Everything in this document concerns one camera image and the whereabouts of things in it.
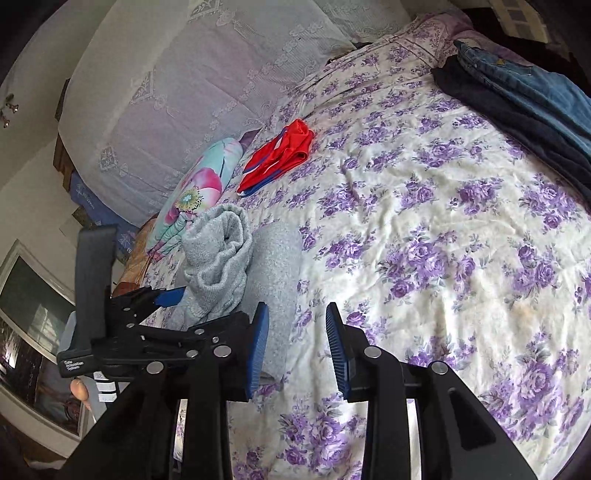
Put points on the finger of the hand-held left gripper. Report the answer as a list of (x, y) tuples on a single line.
[(184, 339), (171, 297)]

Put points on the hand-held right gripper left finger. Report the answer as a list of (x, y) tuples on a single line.
[(259, 350)]

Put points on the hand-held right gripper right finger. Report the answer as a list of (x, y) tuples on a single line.
[(336, 355)]

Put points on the dark folded pants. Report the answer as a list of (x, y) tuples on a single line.
[(498, 115)]

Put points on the orange brown pillow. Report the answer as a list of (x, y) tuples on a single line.
[(138, 251)]

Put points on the teal pink floral quilt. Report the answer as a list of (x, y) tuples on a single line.
[(198, 189)]

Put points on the wooden headboard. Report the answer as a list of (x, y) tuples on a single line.
[(62, 138)]

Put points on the purple floral bedsheet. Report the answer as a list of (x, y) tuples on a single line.
[(415, 207)]

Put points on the red striped shorts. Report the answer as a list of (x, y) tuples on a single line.
[(281, 157)]

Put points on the white lace cloth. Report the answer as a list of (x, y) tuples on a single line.
[(184, 92)]

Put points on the blue jeans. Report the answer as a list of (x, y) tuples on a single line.
[(531, 87)]

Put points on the beige checked curtain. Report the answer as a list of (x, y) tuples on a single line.
[(517, 16)]

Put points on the metal wall knobs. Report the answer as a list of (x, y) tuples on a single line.
[(10, 108)]

